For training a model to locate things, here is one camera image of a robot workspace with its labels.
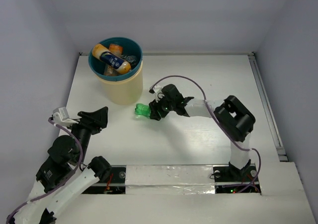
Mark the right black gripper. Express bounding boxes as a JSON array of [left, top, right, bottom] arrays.
[[149, 92, 175, 121]]

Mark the green plastic bottle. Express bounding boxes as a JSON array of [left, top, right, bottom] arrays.
[[134, 103, 151, 118]]

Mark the clear bottle blue label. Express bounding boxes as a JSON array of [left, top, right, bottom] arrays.
[[121, 55, 138, 70]]

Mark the yellow bottle blue label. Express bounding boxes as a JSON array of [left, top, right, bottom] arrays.
[[92, 44, 132, 75]]

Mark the orange bottle white label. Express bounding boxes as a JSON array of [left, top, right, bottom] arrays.
[[104, 44, 123, 76]]

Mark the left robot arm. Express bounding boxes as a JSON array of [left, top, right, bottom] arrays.
[[6, 107, 112, 224]]

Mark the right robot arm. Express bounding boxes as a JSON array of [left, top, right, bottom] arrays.
[[149, 84, 256, 180]]

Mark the teal and cream bin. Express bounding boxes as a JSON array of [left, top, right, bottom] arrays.
[[88, 37, 143, 105]]

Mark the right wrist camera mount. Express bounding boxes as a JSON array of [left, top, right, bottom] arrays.
[[149, 85, 164, 101]]

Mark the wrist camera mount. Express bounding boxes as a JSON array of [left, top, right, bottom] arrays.
[[149, 85, 164, 101], [52, 107, 78, 127]]

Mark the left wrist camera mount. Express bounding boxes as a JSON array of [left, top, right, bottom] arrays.
[[52, 107, 78, 127]]

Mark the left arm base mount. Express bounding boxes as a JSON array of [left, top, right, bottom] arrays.
[[82, 166, 126, 195]]

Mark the silver taped front rail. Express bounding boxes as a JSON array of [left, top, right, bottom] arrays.
[[125, 165, 215, 195]]

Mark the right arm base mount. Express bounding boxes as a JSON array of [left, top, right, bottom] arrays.
[[209, 160, 261, 194]]

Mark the aluminium rail right edge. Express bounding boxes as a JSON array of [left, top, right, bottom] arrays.
[[248, 53, 289, 162]]

